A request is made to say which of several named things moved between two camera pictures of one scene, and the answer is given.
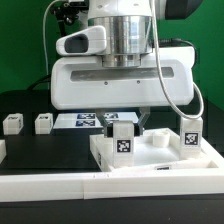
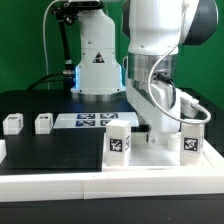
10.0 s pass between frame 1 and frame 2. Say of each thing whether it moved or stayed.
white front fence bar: stayed
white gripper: moved
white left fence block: stayed
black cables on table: stayed
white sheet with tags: stayed
